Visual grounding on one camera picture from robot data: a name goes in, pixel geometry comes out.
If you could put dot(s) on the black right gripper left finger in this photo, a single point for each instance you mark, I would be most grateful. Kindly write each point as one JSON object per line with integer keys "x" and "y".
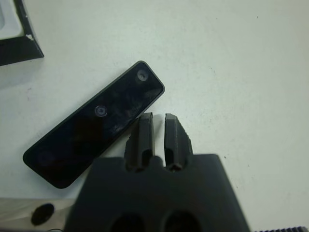
{"x": 144, "y": 140}

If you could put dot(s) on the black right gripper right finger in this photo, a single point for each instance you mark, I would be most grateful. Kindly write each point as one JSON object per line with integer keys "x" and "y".
{"x": 175, "y": 140}

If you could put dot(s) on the black camera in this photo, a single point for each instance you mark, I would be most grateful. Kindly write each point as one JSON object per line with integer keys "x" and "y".
{"x": 82, "y": 135}

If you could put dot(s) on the black box with white insert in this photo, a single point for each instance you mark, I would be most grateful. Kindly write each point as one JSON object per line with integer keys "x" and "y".
{"x": 19, "y": 50}

